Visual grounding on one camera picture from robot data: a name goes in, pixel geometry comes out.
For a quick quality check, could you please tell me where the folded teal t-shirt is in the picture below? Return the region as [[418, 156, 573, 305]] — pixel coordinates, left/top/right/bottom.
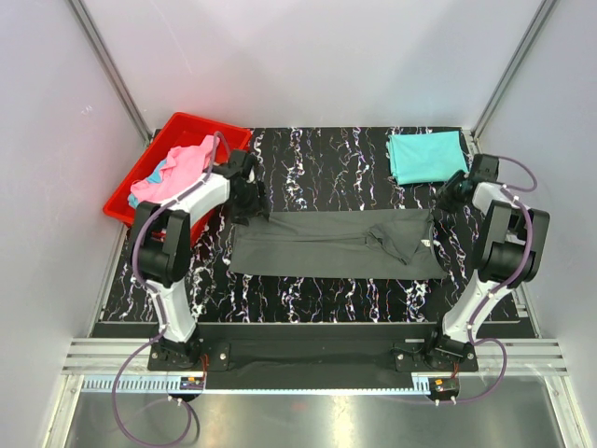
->
[[386, 131, 468, 186]]

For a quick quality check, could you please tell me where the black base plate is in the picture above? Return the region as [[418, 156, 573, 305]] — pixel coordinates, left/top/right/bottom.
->
[[149, 323, 479, 393]]

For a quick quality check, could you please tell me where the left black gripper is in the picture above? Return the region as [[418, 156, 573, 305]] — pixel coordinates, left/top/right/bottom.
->
[[228, 180, 269, 226]]

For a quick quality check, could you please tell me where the left aluminium frame post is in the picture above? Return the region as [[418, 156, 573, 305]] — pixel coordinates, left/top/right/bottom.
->
[[65, 0, 153, 143]]

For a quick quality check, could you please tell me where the aluminium frame post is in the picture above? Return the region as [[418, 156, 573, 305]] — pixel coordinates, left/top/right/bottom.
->
[[65, 0, 153, 143], [470, 0, 559, 141]]

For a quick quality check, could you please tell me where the dark grey t-shirt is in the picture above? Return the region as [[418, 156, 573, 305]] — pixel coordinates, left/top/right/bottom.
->
[[229, 209, 446, 281]]

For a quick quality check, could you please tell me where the aluminium cross rail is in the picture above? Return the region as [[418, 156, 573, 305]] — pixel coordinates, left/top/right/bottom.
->
[[44, 338, 597, 448]]

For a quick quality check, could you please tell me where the right aluminium frame post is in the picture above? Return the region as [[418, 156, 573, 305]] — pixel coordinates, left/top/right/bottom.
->
[[470, 0, 559, 141]]

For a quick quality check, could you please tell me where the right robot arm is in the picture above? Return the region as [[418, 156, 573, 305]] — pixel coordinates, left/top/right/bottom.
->
[[422, 154, 550, 371]]

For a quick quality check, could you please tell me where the red plastic bin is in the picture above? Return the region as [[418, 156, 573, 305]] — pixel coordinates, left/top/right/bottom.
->
[[103, 112, 252, 226]]

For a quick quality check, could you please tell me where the pink t-shirt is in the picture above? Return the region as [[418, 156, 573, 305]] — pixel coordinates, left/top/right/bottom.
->
[[159, 135, 220, 203]]

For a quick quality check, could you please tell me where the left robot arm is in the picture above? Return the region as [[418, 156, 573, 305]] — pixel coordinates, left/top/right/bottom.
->
[[130, 149, 270, 370]]

